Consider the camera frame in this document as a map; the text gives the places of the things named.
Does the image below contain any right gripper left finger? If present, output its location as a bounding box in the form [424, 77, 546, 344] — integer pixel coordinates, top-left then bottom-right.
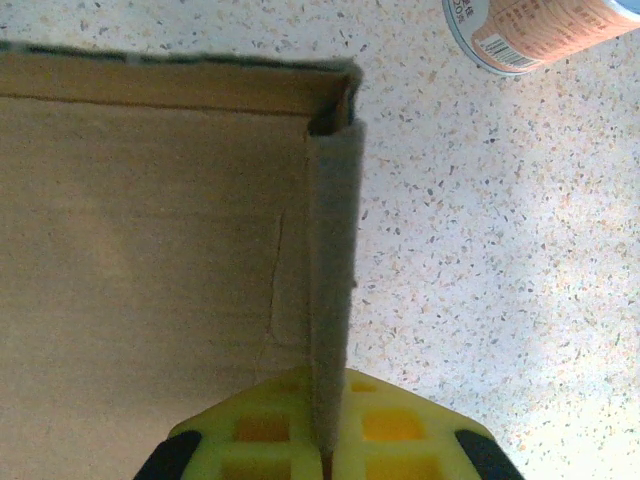
[133, 366, 326, 480]

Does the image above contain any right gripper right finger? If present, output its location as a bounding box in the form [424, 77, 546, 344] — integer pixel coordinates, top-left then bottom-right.
[332, 368, 525, 480]

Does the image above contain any brown cardboard box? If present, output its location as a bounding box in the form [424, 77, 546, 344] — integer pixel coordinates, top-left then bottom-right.
[0, 42, 369, 480]

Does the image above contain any orange label tin can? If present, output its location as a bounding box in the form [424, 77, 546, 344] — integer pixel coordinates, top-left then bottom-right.
[441, 0, 640, 77]

